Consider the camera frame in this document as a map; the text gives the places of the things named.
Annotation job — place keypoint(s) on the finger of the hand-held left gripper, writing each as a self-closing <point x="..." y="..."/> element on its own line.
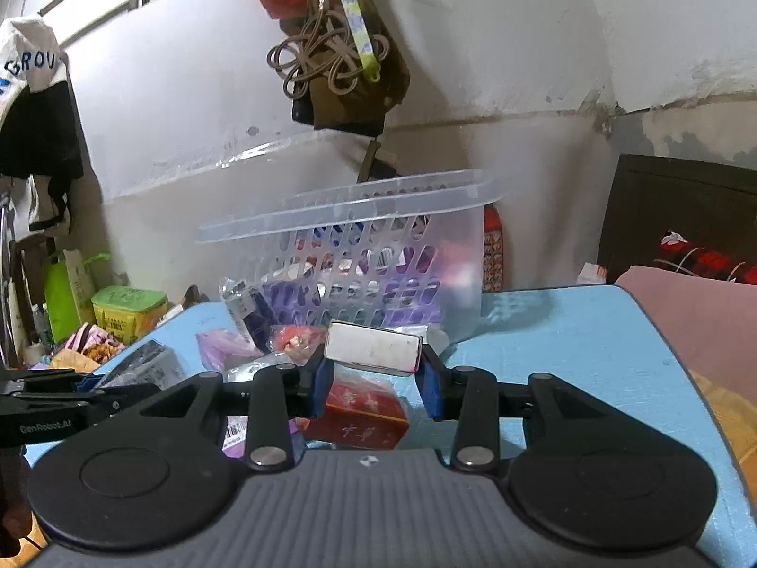
<point x="91" y="382"/>

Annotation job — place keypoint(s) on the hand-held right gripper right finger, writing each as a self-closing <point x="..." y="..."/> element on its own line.
<point x="429" y="390"/>

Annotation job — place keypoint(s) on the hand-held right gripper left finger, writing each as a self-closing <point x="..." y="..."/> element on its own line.
<point x="323" y="387"/>

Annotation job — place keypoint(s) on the white pink box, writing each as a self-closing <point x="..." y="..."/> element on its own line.
<point x="375" y="346"/>

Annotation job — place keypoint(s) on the clear plastic basket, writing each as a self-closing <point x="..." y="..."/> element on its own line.
<point x="366" y="248"/>

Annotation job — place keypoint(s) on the colourful snack packet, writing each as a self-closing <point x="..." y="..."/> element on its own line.
<point x="94" y="343"/>

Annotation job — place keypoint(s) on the red box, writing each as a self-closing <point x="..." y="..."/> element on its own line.
<point x="361" y="417"/>

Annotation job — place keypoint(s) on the dark packet in plastic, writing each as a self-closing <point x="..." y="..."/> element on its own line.
<point x="142" y="367"/>

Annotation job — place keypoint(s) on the red item in plastic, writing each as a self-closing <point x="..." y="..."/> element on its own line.
<point x="293" y="340"/>

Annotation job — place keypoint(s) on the green box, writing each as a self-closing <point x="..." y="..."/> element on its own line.
<point x="127" y="313"/>

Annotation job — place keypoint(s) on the green paper bag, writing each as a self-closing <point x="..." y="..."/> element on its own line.
<point x="65" y="296"/>

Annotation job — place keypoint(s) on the purple box with white letter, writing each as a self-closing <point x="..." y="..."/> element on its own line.
<point x="355" y="299"/>

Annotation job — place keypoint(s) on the purple packet with barcode label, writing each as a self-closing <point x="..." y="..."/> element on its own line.
<point x="235" y="435"/>

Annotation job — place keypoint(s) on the purple plastic packet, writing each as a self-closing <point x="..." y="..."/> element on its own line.
<point x="225" y="349"/>

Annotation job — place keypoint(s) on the dark item in plastic bag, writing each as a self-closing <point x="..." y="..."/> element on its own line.
<point x="245" y="310"/>

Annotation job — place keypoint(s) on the red printed carton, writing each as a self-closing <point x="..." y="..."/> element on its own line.
<point x="493" y="248"/>

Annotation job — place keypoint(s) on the white black jacket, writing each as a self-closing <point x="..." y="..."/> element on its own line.
<point x="35" y="118"/>

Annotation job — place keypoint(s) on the pink cushion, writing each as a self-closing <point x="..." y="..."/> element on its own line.
<point x="704" y="319"/>

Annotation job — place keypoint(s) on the brown hanging bag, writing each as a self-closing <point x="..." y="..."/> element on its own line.
<point x="355" y="94"/>

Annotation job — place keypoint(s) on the dark wooden headboard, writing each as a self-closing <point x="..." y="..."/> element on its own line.
<point x="668" y="201"/>

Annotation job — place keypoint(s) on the orange floral blanket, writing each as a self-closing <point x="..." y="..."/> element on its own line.
<point x="733" y="414"/>

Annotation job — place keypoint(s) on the red plaid blanket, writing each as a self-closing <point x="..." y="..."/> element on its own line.
<point x="709" y="260"/>

